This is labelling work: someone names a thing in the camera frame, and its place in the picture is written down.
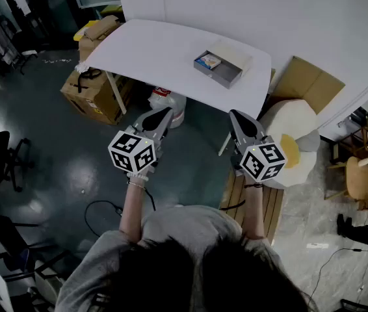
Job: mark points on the person's left forearm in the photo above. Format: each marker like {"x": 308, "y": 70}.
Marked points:
{"x": 132, "y": 206}

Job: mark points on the flattened brown cardboard sheet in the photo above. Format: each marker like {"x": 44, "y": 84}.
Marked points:
{"x": 307, "y": 83}

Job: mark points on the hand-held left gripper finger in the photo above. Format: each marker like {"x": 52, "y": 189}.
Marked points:
{"x": 168, "y": 122}
{"x": 143, "y": 118}

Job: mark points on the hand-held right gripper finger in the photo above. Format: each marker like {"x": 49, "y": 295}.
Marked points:
{"x": 233, "y": 128}
{"x": 255, "y": 123}

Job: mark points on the grey drawer box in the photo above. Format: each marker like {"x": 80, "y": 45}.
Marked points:
{"x": 232, "y": 57}

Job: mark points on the crumpled white paper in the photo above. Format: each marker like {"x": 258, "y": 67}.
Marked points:
{"x": 81, "y": 67}

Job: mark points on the white plastic bag red label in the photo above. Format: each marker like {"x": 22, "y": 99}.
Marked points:
{"x": 167, "y": 101}

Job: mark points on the black metal trolley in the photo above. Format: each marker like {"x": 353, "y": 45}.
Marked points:
{"x": 11, "y": 41}

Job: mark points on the black swivel office chair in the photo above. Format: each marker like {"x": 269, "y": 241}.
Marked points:
{"x": 0, "y": 154}

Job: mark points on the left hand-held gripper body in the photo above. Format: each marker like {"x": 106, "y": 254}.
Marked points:
{"x": 132, "y": 151}

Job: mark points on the blue printed packet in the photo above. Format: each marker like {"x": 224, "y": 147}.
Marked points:
{"x": 207, "y": 61}

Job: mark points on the person's right forearm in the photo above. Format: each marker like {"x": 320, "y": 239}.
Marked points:
{"x": 254, "y": 213}

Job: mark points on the person's grey shirt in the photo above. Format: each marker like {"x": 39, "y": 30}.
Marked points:
{"x": 187, "y": 226}

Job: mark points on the white table leg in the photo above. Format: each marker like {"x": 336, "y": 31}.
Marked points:
{"x": 116, "y": 91}
{"x": 224, "y": 143}

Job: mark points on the yellow bag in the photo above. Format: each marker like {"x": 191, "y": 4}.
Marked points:
{"x": 80, "y": 34}

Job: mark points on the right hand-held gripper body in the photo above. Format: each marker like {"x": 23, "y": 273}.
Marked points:
{"x": 263, "y": 161}

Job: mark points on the open brown cardboard box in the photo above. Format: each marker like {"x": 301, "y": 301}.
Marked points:
{"x": 97, "y": 32}

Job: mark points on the wooden chair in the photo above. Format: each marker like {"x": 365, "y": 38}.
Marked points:
{"x": 353, "y": 141}

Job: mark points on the wooden slatted pallet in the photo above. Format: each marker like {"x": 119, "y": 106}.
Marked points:
{"x": 273, "y": 206}

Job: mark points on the fried egg shaped cushion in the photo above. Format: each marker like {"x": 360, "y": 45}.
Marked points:
{"x": 288, "y": 115}

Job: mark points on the round wooden stool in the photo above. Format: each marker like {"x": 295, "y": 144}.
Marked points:
{"x": 361, "y": 177}

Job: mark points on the black chair with star base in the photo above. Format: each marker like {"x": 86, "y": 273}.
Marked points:
{"x": 18, "y": 239}

